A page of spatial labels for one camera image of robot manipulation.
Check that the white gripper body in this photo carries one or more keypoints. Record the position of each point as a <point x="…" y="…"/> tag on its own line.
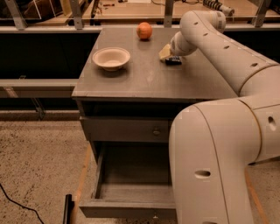
<point x="175" y="45"/>

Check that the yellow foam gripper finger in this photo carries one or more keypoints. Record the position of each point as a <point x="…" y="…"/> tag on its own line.
<point x="165" y="52"/>

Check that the dark blue rxbar wrapper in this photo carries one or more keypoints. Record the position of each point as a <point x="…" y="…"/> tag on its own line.
<point x="172" y="61"/>

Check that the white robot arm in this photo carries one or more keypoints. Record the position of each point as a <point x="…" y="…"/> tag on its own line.
<point x="212" y="142"/>

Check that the grey wooden drawer cabinet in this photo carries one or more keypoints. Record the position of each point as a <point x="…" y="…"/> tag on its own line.
<point x="145" y="87"/>

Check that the closed grey middle drawer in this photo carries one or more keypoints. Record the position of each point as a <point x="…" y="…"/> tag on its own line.
<point x="118" y="129"/>

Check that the open grey bottom drawer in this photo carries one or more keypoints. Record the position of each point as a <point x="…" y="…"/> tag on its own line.
<point x="132" y="180"/>

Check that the orange fruit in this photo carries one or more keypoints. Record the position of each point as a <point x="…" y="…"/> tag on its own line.
<point x="144" y="31"/>

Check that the coiled tool on background table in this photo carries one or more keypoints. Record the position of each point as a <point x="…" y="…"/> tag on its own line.
<point x="216" y="5"/>

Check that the white paper bowl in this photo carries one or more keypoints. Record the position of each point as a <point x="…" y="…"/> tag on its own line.
<point x="111" y="58"/>

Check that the black bar on floor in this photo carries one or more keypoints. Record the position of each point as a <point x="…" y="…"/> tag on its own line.
<point x="69" y="205"/>

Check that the grey metal railing frame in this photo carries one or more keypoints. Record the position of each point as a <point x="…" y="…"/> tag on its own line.
<point x="23" y="32"/>

